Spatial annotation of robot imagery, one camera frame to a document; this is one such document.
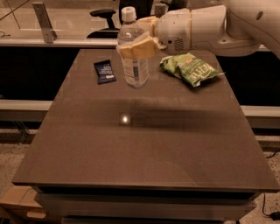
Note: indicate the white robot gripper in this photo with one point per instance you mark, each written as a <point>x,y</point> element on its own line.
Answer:
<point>172,31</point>

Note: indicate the clear plastic water bottle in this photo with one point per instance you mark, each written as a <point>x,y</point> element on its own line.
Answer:
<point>135,70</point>

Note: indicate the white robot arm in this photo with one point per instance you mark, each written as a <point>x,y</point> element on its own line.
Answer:
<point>233,28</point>

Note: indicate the blue rxbar wrapper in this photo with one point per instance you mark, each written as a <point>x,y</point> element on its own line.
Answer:
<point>104,72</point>

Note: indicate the green kettle chips bag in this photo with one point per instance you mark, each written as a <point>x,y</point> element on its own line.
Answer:
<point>188,68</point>

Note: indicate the cardboard box under table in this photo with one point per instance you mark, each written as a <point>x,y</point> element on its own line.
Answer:
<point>20,200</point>

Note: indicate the middle metal glass bracket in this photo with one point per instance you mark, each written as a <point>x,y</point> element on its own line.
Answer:
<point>159,10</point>

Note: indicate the metal glass bracket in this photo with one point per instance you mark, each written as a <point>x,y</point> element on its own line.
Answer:
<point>48,33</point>
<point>159,10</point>

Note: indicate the left metal glass bracket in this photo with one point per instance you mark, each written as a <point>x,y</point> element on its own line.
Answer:
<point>48,33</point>

